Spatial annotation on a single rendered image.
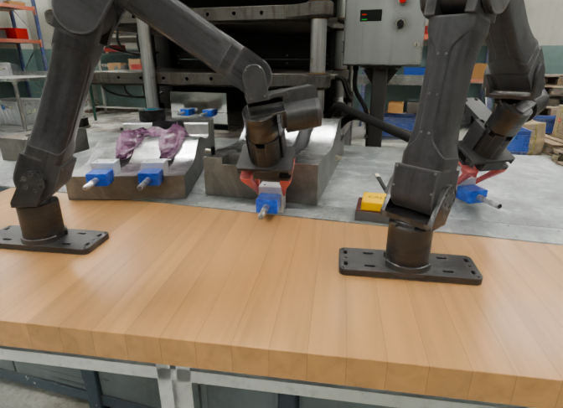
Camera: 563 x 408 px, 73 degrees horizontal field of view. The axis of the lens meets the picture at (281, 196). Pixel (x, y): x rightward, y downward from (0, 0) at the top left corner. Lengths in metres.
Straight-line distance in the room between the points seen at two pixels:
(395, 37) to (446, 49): 1.08
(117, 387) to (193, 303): 0.91
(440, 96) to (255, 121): 0.27
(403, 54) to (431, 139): 1.10
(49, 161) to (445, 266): 0.62
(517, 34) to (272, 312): 0.53
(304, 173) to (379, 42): 0.92
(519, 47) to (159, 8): 0.54
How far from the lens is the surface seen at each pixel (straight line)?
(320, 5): 1.51
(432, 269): 0.60
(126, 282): 0.59
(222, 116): 1.72
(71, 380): 1.53
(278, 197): 0.75
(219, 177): 0.87
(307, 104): 0.64
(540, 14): 7.89
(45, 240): 0.74
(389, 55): 1.63
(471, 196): 0.87
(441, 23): 0.57
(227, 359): 0.47
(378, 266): 0.59
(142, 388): 1.35
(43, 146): 0.69
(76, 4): 0.63
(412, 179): 0.56
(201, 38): 0.62
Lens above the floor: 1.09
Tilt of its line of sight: 20 degrees down
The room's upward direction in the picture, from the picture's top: straight up
